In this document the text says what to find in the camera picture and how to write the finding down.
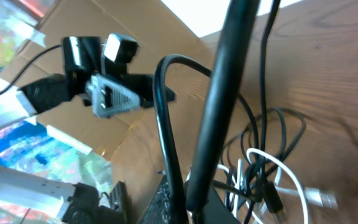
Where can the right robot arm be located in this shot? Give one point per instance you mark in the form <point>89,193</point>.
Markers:
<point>79,203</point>

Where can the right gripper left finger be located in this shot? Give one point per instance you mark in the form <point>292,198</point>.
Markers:
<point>161,209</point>

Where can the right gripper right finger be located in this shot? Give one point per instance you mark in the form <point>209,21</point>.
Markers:
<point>215,212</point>

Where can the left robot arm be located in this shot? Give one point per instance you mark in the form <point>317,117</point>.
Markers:
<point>81,56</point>

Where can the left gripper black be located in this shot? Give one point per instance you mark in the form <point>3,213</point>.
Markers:
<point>109,95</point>

